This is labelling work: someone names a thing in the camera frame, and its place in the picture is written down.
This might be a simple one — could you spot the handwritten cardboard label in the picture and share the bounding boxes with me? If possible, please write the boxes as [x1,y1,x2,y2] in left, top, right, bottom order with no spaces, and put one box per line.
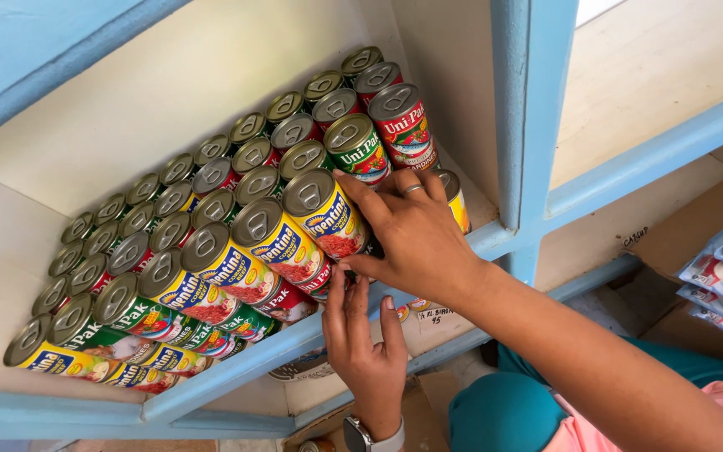
[413,304,477,359]

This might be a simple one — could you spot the person's left hand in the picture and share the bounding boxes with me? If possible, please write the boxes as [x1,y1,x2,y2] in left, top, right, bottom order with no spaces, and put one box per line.
[322,267,410,435]

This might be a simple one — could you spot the brown cardboard box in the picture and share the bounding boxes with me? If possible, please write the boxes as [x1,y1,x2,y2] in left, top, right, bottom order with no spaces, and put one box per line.
[624,162,723,368]

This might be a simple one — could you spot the grey band wrist watch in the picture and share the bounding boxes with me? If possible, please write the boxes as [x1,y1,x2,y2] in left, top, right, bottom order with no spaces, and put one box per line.
[342,412,407,452]

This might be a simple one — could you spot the light blue wooden shelf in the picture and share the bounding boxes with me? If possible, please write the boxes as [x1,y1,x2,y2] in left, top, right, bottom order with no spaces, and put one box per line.
[0,0,723,442]

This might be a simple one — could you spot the rows of canned goods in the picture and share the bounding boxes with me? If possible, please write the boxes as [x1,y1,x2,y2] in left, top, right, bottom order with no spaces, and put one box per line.
[3,45,473,396]

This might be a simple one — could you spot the yellow label tin can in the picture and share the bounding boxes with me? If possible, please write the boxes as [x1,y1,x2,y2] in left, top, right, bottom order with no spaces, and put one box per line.
[281,168,372,261]

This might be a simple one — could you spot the person's right hand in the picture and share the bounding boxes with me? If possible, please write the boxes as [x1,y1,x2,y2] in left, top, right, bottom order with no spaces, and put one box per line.
[333,168,493,308]

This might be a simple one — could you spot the teal trousers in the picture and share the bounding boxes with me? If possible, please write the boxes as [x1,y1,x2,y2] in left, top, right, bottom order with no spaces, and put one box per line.
[447,338,723,452]

